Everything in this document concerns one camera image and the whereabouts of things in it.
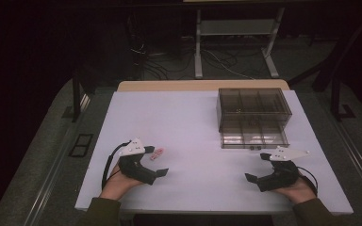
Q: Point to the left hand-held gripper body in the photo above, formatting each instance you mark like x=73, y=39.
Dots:
x=133, y=166

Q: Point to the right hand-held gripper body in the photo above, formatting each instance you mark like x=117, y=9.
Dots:
x=279, y=175

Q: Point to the small pink block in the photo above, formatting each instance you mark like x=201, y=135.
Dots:
x=156, y=154

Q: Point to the translucent grey drawer cabinet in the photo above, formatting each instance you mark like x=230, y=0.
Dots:
x=253, y=106

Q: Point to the person's left hand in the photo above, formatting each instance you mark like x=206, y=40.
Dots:
x=119, y=185

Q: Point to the person's right hand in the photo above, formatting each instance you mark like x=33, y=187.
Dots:
x=298, y=190

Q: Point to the black metal stand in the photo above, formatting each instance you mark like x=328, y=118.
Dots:
x=76, y=97
x=336, y=94

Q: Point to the white metal stand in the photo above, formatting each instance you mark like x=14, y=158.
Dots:
x=237, y=27

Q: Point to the metal floor rail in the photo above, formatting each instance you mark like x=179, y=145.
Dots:
x=356, y=160
x=48, y=179

